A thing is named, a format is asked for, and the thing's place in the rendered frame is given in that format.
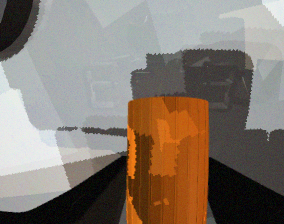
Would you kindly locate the orange cylinder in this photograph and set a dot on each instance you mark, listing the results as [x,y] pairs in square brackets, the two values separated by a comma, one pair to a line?
[168,141]

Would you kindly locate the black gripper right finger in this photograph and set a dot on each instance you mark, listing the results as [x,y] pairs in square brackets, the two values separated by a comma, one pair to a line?
[235,199]

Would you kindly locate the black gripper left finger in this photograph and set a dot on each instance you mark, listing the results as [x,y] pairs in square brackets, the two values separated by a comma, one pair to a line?
[98,200]

